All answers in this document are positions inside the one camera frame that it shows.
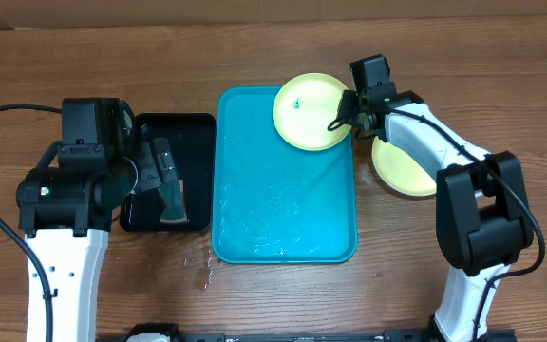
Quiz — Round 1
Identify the yellow plate front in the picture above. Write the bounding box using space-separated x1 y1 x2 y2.
371 137 436 197

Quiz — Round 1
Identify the yellow plate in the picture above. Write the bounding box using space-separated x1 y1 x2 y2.
371 137 436 197
273 73 350 151

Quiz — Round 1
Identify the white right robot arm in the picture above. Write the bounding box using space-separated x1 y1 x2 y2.
329 88 545 341

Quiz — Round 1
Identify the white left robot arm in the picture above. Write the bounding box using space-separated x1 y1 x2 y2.
16 138 187 341

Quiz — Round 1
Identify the black plastic tray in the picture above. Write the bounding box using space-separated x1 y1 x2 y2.
121 113 216 233

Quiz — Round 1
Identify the teal plastic tray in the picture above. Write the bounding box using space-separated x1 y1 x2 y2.
212 86 358 264

